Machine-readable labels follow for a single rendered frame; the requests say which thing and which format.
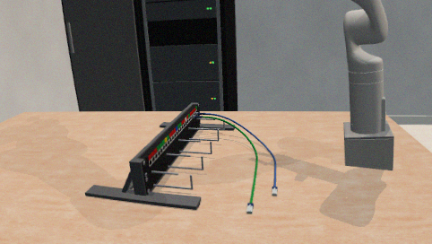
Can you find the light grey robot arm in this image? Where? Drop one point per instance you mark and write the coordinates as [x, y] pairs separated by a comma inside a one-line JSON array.
[[366, 77]]

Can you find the white cable plug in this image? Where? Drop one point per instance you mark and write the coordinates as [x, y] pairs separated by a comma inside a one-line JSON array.
[[250, 207], [274, 191]]

